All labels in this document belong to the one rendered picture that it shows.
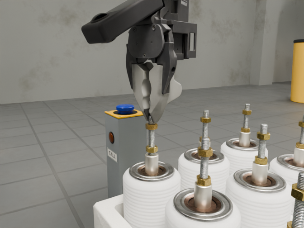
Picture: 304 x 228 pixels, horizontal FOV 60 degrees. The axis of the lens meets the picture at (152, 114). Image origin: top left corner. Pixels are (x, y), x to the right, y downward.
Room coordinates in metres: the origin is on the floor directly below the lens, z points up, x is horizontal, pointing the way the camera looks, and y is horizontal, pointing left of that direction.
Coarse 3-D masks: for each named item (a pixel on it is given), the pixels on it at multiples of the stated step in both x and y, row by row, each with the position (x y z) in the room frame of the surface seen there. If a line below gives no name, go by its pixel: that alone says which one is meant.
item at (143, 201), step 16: (128, 176) 0.39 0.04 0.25; (176, 176) 0.39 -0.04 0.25; (128, 192) 0.37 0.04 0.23; (144, 192) 0.36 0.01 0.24; (160, 192) 0.36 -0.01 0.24; (176, 192) 0.38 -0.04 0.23; (128, 208) 0.37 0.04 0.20; (144, 208) 0.36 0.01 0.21; (160, 208) 0.36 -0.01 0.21; (144, 224) 0.36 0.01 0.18; (160, 224) 0.36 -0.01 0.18
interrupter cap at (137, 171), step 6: (138, 162) 0.43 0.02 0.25; (144, 162) 0.43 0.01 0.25; (162, 162) 0.43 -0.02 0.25; (132, 168) 0.41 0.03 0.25; (138, 168) 0.41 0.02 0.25; (144, 168) 0.42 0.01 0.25; (162, 168) 0.41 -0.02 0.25; (168, 168) 0.41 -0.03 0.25; (132, 174) 0.38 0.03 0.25; (138, 174) 0.39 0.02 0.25; (144, 174) 0.39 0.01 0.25; (150, 174) 0.39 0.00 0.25; (156, 174) 0.39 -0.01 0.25; (162, 174) 0.39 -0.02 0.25; (168, 174) 0.39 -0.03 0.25; (144, 180) 0.37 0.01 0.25; (150, 180) 0.37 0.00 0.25; (156, 180) 0.37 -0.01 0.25; (162, 180) 0.37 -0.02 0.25
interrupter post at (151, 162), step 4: (148, 152) 0.41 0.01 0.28; (148, 156) 0.40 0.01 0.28; (152, 156) 0.40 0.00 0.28; (156, 156) 0.40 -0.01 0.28; (148, 160) 0.39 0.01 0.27; (152, 160) 0.39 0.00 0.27; (156, 160) 0.40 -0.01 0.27; (148, 164) 0.39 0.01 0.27; (152, 164) 0.39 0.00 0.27; (156, 164) 0.40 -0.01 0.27; (148, 168) 0.39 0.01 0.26; (152, 168) 0.39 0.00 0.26; (156, 168) 0.40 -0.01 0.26; (148, 172) 0.39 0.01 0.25; (152, 172) 0.39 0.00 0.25; (156, 172) 0.40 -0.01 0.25
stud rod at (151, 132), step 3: (150, 117) 0.40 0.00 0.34; (150, 120) 0.40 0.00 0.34; (150, 123) 0.40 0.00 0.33; (153, 123) 0.40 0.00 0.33; (150, 132) 0.40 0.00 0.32; (153, 132) 0.40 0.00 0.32; (150, 135) 0.40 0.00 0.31; (153, 135) 0.40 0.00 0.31; (150, 138) 0.40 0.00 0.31; (153, 138) 0.40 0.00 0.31; (150, 141) 0.40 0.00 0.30; (153, 141) 0.40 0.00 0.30; (150, 144) 0.40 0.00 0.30; (153, 144) 0.40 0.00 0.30; (150, 153) 0.40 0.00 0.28; (153, 153) 0.40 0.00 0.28
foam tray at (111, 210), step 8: (104, 200) 0.43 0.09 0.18; (112, 200) 0.43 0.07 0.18; (120, 200) 0.43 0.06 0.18; (96, 208) 0.41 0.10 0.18; (104, 208) 0.41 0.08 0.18; (112, 208) 0.41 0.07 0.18; (120, 208) 0.43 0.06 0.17; (96, 216) 0.41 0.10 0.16; (104, 216) 0.39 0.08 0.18; (112, 216) 0.39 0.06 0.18; (120, 216) 0.39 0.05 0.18; (96, 224) 0.41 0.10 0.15; (104, 224) 0.38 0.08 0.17; (112, 224) 0.36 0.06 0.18; (120, 224) 0.36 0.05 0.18; (128, 224) 0.36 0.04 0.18
